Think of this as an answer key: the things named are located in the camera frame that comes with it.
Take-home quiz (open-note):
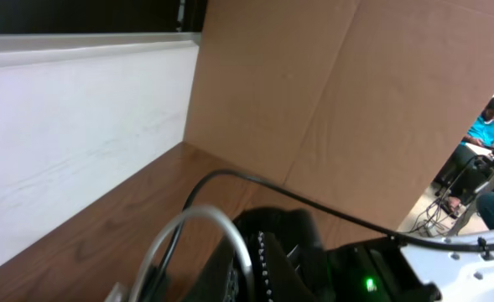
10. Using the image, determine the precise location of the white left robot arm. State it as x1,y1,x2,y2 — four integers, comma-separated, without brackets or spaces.
185,208,494,301

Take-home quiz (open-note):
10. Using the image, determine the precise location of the person in teal shirt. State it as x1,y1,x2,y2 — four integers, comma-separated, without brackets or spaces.
433,96,494,211

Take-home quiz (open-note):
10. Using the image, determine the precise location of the brown cardboard panel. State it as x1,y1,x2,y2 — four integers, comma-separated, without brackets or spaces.
185,0,494,229

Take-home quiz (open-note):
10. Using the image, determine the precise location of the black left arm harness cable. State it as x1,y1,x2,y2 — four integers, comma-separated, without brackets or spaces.
149,169,494,302

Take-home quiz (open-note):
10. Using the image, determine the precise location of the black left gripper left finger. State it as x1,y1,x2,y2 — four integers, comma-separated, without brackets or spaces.
191,240,255,302

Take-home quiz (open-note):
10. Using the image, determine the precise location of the white USB cable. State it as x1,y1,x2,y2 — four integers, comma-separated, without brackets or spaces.
127,204,255,302

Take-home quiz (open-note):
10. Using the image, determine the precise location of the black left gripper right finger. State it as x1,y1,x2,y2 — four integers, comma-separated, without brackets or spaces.
257,232,315,302

